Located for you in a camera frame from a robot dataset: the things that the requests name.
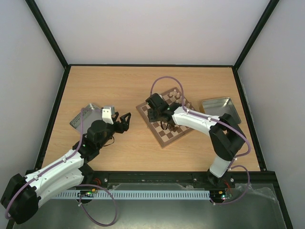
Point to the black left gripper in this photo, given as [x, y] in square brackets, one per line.
[120, 129]

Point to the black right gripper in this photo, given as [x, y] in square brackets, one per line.
[156, 115]

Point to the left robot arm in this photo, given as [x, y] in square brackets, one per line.
[24, 195]

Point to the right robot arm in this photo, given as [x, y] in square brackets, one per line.
[226, 136]

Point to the pile of dark chess pieces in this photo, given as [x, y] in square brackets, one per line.
[173, 128]

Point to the wooden chess board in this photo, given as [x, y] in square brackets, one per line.
[161, 132]

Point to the white chess piece row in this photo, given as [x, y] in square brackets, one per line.
[176, 96]

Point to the silver tin lid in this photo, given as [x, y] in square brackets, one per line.
[90, 114]

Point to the gold tin box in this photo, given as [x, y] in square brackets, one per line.
[219, 106]

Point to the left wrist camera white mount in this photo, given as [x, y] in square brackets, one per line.
[107, 113]

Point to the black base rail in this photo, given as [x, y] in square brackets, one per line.
[108, 178]

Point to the light blue cable duct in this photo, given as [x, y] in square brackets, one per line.
[138, 195]

